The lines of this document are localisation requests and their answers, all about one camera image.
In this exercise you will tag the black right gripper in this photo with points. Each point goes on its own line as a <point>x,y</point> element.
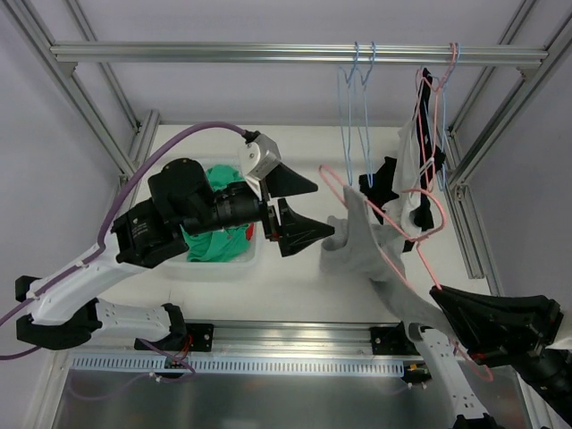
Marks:
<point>544,329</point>

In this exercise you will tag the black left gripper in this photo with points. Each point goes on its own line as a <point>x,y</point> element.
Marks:
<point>270,214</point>

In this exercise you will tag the red tank top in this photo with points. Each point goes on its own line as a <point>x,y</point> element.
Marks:
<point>249,232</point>

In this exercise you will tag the green tank top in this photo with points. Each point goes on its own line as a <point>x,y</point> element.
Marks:
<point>224,245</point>

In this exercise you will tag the grey garment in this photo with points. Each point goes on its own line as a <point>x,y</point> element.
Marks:
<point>372,252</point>

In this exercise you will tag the light blue wire hanger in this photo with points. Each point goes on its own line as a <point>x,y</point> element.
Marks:
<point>345,82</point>

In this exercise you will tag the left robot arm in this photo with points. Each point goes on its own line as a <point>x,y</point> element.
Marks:
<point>182,202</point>

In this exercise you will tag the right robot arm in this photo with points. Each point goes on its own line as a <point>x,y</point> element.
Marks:
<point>548,374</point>

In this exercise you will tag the black garment on hanger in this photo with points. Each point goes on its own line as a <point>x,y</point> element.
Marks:
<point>381,194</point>

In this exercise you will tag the white garment on hanger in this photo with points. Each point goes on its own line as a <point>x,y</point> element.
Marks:
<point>413,208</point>

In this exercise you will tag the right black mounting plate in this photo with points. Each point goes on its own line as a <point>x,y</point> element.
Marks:
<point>387,341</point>

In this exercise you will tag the black mounting plate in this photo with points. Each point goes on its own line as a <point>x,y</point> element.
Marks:
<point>387,341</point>
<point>199,337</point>

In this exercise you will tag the white plastic perforated basket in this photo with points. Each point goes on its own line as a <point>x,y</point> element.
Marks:
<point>178,267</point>

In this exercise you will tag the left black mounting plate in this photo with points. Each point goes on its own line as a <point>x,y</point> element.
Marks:
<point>199,337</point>

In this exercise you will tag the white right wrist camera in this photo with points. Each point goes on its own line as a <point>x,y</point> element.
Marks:
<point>562,340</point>

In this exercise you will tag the white slotted cable duct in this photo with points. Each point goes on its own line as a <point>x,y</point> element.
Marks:
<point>241,365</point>

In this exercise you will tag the aluminium frame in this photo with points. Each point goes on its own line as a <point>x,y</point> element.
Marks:
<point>290,289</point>

